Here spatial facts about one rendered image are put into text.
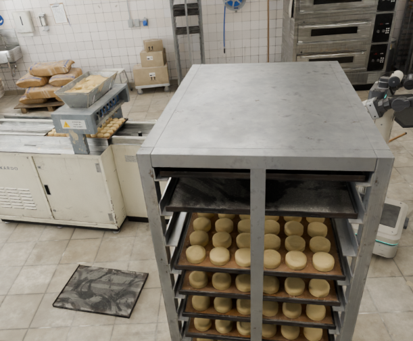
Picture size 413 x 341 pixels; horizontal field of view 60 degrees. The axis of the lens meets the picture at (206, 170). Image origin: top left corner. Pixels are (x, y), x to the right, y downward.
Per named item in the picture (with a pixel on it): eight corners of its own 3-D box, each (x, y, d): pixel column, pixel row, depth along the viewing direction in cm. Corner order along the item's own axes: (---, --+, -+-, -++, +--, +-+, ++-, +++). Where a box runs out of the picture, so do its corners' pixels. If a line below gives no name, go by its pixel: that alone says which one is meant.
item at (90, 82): (58, 101, 276) (55, 93, 272) (90, 79, 320) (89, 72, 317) (90, 101, 270) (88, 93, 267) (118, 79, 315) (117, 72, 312)
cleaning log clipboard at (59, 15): (70, 26, 638) (64, 1, 617) (70, 26, 636) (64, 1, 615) (55, 27, 638) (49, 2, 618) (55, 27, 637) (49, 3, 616)
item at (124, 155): (127, 223, 342) (107, 138, 296) (140, 201, 371) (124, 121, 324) (199, 229, 328) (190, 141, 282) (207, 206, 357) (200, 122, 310)
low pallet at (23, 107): (15, 114, 612) (13, 107, 606) (32, 97, 680) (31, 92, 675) (86, 108, 612) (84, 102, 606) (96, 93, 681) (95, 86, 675)
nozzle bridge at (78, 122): (62, 153, 289) (50, 114, 272) (101, 118, 349) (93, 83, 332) (100, 155, 283) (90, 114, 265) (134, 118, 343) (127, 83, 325)
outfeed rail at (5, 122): (1, 125, 349) (-2, 118, 346) (3, 124, 352) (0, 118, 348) (203, 130, 309) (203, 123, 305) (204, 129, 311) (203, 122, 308)
